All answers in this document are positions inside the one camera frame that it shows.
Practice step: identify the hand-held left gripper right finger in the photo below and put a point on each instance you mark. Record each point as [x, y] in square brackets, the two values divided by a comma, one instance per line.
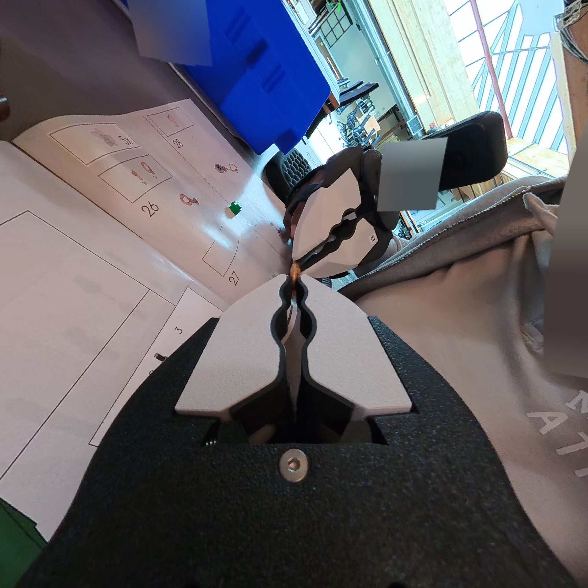
[349, 358]

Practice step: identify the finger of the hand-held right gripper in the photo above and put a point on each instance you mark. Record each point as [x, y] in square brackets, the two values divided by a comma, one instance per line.
[324, 209]
[353, 248]

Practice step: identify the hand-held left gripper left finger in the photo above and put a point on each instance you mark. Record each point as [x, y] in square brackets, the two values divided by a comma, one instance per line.
[234, 358]

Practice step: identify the grey desk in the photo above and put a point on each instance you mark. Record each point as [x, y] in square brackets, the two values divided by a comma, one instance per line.
[69, 69]

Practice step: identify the person's right hand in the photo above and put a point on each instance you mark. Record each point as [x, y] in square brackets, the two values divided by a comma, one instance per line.
[393, 250]

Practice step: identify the small green plastic part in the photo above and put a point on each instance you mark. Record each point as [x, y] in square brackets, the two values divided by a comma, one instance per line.
[234, 208]

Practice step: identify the grey zip hoodie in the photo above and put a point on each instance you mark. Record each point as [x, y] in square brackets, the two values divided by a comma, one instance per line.
[459, 321]

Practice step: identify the blue plastic bin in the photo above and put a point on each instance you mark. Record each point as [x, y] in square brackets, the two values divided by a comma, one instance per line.
[266, 73]

